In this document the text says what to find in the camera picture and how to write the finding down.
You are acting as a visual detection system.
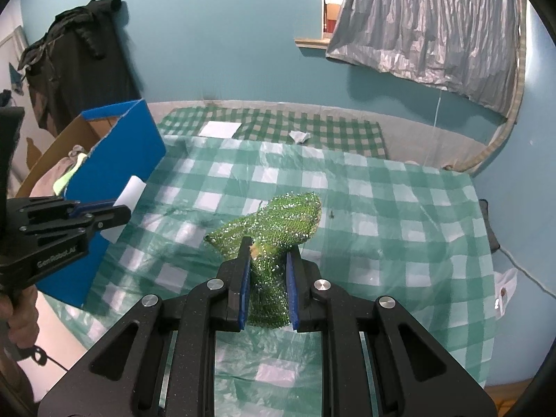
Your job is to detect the crumpled white paper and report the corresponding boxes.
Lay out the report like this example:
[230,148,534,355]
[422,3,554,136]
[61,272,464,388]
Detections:
[288,131,311,144]

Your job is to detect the light green cloth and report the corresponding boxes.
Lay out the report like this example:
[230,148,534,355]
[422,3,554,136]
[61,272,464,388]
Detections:
[53,153,89,196]

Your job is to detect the person's left hand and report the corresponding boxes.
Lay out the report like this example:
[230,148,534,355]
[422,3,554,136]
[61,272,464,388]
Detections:
[1,285,40,349]

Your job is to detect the black hanging clothes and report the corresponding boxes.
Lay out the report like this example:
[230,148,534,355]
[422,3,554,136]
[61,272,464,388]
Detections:
[18,0,140,136]

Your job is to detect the white cable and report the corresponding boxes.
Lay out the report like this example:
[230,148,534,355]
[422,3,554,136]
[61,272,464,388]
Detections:
[498,245,556,296]

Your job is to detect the grey crinkled curtain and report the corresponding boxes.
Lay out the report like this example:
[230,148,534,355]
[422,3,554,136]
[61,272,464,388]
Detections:
[326,0,524,117]

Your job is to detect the wooden window sill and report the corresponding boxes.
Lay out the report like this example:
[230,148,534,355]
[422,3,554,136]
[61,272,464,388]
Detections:
[294,38,330,50]

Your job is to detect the white paper sheet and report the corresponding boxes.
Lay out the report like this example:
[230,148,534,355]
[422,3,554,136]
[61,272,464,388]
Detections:
[199,121,241,139]

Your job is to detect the green checkered plastic tablecloth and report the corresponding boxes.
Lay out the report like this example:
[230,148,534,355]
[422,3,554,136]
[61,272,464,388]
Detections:
[51,134,496,385]

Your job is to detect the blue cardboard box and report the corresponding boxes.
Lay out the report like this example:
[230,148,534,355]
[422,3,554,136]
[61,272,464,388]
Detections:
[16,100,166,308]

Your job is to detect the green sparkly scrubber cloth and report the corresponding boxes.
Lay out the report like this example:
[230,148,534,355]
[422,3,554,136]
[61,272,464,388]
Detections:
[204,192,322,328]

